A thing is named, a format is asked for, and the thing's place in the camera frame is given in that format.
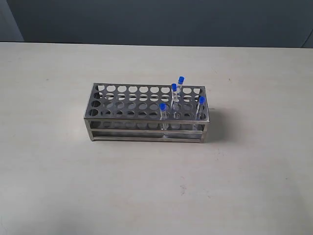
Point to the blue-capped tube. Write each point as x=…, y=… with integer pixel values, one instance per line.
x=180, y=84
x=163, y=116
x=200, y=108
x=174, y=101

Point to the stainless steel test tube rack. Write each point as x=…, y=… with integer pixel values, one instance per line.
x=128, y=112

